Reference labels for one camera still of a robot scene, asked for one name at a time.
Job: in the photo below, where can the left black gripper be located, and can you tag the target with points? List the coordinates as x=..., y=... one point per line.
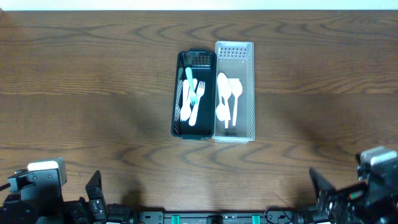
x=94, y=205

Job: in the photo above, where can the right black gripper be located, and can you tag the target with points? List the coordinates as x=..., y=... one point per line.
x=363, y=203

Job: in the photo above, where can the white fork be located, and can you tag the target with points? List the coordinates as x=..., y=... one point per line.
x=200, y=92
x=185, y=112

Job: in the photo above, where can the white spoon crossed under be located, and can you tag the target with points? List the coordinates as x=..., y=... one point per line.
x=220, y=109

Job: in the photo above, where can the mint green fork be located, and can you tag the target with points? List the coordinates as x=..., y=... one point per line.
x=192, y=94

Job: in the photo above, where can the white spoon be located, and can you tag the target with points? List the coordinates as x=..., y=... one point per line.
x=227, y=113
x=186, y=97
x=237, y=90

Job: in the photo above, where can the white spoon crossed top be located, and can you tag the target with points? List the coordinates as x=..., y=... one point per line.
x=222, y=81

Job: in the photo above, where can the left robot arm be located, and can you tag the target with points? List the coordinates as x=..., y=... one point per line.
x=36, y=197

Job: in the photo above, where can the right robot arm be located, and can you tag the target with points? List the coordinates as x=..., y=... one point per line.
x=374, y=200

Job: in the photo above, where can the clear plastic basket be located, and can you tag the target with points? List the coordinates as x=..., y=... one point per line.
x=236, y=60

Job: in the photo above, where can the black plastic basket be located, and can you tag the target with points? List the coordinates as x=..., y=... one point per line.
x=203, y=64

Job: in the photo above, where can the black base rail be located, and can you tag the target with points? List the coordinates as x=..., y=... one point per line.
x=272, y=215

